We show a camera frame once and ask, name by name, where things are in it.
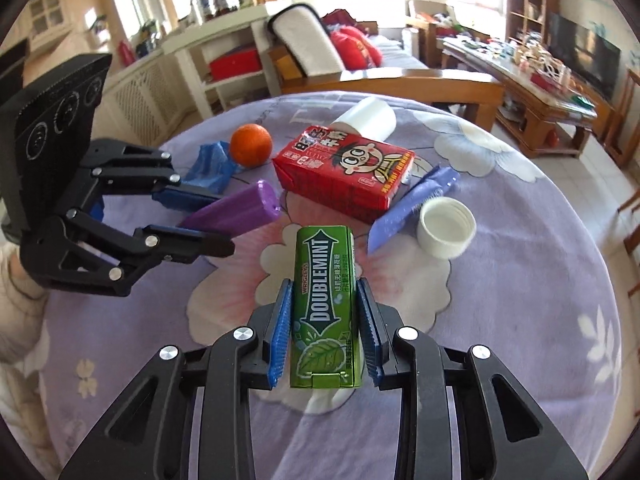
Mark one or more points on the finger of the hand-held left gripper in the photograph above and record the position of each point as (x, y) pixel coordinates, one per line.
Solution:
(187, 199)
(200, 246)

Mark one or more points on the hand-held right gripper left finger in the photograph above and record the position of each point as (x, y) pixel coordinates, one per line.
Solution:
(280, 335)

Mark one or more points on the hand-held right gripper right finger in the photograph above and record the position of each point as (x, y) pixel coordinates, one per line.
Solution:
(370, 335)

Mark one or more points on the purple plastic tube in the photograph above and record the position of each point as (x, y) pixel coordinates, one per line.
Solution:
(235, 207)

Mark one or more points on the green gum box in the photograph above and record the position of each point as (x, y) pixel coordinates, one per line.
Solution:
(325, 310)

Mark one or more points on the person's left forearm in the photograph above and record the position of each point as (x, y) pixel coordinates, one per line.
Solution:
(20, 310)

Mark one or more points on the blue face mask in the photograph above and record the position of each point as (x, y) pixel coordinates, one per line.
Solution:
(210, 165)

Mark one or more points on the orange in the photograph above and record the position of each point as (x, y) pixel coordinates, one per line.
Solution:
(251, 146)

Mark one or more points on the white lattice counter cabinet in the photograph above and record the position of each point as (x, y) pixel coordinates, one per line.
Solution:
(145, 95)

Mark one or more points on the red bottle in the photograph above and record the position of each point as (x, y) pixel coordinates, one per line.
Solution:
(126, 54)

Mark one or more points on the white glass door cabinet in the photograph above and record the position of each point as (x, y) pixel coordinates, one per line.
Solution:
(47, 10)

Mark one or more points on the purple blue foil sachet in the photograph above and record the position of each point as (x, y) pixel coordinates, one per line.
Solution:
(400, 210)

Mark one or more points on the white plastic cap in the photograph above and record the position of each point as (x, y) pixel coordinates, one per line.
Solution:
(445, 230)

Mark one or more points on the red box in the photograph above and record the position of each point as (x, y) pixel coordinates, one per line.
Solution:
(235, 65)

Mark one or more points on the clear plastic container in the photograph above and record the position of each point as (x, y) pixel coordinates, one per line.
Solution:
(310, 110)

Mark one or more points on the red cartoon drink carton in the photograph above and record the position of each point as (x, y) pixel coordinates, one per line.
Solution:
(340, 175)

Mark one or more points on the white open shelf unit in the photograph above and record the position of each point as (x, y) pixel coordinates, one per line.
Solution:
(225, 25)

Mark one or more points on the red cushion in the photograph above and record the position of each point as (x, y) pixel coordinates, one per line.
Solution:
(357, 47)

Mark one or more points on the wooden sofa white cushions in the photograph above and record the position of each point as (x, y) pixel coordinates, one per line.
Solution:
(400, 82)

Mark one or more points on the wooden dining chair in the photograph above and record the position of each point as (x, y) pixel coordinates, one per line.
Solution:
(631, 220)

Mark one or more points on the wooden coffee table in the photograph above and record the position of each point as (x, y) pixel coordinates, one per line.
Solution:
(540, 105)

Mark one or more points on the wooden armchair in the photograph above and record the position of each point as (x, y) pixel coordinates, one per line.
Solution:
(422, 15)

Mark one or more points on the red tray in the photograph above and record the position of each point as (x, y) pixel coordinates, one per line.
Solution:
(542, 80)

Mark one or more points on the green tray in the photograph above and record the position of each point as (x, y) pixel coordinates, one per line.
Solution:
(582, 101)

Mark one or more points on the white openwork ornament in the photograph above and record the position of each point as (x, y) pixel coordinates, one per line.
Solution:
(545, 62)

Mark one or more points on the tall wooden plant stand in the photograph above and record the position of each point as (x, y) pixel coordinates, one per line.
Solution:
(630, 110)

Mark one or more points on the flat screen television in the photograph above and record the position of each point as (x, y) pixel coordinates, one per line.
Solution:
(585, 55)

